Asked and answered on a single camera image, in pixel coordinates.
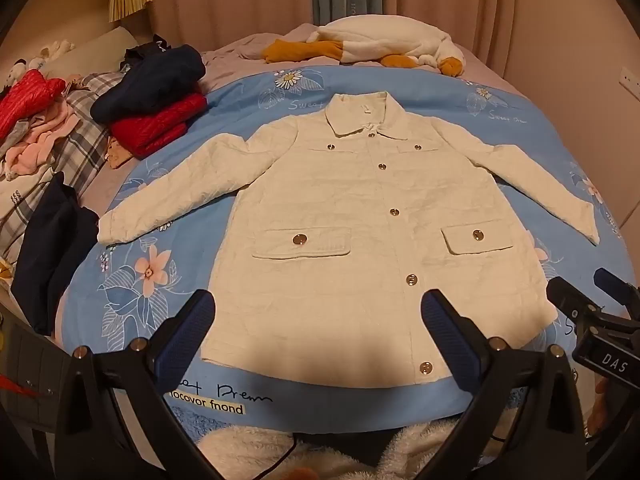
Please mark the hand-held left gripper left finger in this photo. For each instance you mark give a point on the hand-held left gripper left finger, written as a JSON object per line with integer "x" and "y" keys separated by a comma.
{"x": 185, "y": 332}

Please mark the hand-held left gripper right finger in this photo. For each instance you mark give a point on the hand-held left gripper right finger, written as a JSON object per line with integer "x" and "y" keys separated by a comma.
{"x": 447, "y": 342}

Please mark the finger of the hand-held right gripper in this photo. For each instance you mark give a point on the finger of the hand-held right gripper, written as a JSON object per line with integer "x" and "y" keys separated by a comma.
{"x": 612, "y": 282}
{"x": 565, "y": 292}

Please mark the white quilted jacket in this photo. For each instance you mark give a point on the white quilted jacket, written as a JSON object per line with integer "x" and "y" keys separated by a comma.
{"x": 350, "y": 240}

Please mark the person's right hand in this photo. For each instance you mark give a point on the person's right hand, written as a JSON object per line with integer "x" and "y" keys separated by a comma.
{"x": 597, "y": 410}

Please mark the white fluffy fleece clothing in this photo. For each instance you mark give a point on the white fluffy fleece clothing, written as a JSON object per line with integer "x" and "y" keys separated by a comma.
{"x": 235, "y": 450}

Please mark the dark navy cloth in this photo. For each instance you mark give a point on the dark navy cloth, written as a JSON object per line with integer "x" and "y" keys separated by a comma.
{"x": 50, "y": 260}

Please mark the grey bedside cabinet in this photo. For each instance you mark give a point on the grey bedside cabinet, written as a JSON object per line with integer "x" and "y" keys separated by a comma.
{"x": 30, "y": 360}

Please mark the beige floral cloth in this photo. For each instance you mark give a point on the beige floral cloth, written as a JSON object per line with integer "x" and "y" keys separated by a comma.
{"x": 117, "y": 155}

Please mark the folded red quilted jacket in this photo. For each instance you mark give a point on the folded red quilted jacket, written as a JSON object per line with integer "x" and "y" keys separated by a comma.
{"x": 155, "y": 130}

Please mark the white printed cloth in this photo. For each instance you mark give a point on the white printed cloth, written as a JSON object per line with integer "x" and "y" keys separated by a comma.
{"x": 12, "y": 200}

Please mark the plaid bedding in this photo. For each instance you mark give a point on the plaid bedding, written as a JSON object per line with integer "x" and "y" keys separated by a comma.
{"x": 85, "y": 135}

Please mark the blue floral blanket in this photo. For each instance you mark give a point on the blue floral blanket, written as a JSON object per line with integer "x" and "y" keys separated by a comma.
{"x": 240, "y": 105}

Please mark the pink fleece garment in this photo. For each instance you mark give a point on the pink fleece garment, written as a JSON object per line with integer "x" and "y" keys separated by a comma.
{"x": 40, "y": 145}

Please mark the folded navy garment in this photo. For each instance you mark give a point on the folded navy garment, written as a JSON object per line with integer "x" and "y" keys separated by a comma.
{"x": 150, "y": 85}

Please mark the lilac grey bed sheet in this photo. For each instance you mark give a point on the lilac grey bed sheet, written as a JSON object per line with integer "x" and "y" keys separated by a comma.
{"x": 225, "y": 60}

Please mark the crumpled red quilted jacket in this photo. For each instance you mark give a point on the crumpled red quilted jacket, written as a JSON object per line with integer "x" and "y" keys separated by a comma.
{"x": 25, "y": 100}

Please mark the dark bag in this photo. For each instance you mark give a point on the dark bag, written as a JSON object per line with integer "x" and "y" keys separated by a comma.
{"x": 145, "y": 50}

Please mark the white pillow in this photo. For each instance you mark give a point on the white pillow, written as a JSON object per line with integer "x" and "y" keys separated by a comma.
{"x": 95, "y": 50}

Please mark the white and orange goose plush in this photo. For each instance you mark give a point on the white and orange goose plush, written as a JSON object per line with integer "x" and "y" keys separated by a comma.
{"x": 380, "y": 40}

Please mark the small white plush toys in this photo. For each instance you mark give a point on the small white plush toys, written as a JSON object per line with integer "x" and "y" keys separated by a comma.
{"x": 55, "y": 50}

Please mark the beige curtain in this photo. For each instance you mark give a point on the beige curtain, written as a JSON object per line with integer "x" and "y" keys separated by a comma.
{"x": 225, "y": 0}

